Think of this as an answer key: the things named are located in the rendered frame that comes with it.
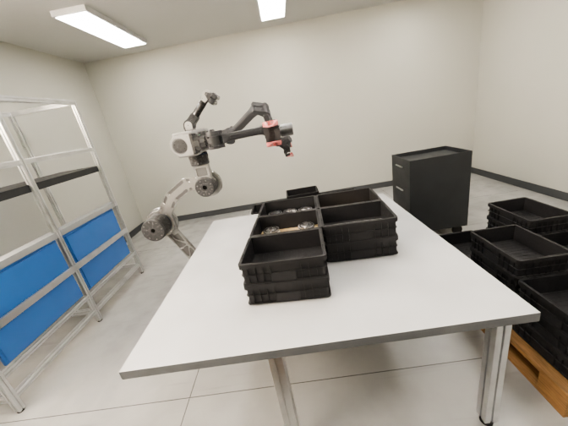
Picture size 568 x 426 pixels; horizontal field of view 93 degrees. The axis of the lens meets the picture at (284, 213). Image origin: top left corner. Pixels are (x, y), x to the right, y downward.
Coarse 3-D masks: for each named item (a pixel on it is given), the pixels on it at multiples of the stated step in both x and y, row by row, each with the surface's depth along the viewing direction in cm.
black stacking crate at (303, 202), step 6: (306, 198) 199; (312, 198) 199; (270, 204) 203; (276, 204) 202; (282, 204) 202; (288, 204) 202; (294, 204) 202; (300, 204) 201; (306, 204) 201; (312, 204) 201; (264, 210) 196; (270, 210) 205; (282, 210) 204
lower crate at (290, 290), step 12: (252, 288) 124; (264, 288) 123; (276, 288) 124; (288, 288) 124; (300, 288) 124; (312, 288) 123; (324, 288) 122; (252, 300) 128; (264, 300) 127; (276, 300) 126; (288, 300) 125
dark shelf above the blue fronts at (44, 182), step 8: (80, 168) 290; (88, 168) 273; (96, 168) 285; (48, 176) 263; (56, 176) 245; (64, 176) 243; (72, 176) 252; (80, 176) 262; (16, 184) 230; (24, 184) 217; (40, 184) 218; (48, 184) 226; (0, 192) 189; (8, 192) 193; (16, 192) 198; (24, 192) 204; (0, 200) 187
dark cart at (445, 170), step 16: (400, 160) 282; (416, 160) 261; (432, 160) 261; (448, 160) 261; (464, 160) 261; (400, 176) 289; (416, 176) 266; (432, 176) 266; (448, 176) 266; (464, 176) 267; (400, 192) 296; (416, 192) 272; (432, 192) 272; (448, 192) 272; (464, 192) 272; (416, 208) 278; (432, 208) 278; (448, 208) 278; (464, 208) 278; (432, 224) 284; (448, 224) 284; (464, 224) 284
